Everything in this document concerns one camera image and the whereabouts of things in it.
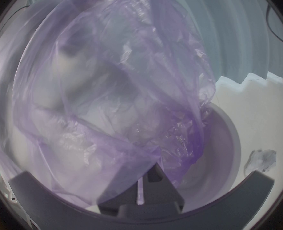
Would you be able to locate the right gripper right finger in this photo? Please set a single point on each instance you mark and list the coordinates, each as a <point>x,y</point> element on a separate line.
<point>163,190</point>

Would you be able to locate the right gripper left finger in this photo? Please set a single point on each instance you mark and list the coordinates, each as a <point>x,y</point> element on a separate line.
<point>122,198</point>

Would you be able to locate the purple plastic bag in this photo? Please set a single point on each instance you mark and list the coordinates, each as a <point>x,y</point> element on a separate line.
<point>107,80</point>

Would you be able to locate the white trash bin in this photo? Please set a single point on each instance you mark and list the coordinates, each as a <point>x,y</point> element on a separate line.
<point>223,138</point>

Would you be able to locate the crumpled white paper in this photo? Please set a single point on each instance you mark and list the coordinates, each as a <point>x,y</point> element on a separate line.
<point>261,160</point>

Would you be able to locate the pale blue curtain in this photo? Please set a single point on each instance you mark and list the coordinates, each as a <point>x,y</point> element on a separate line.
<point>227,32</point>

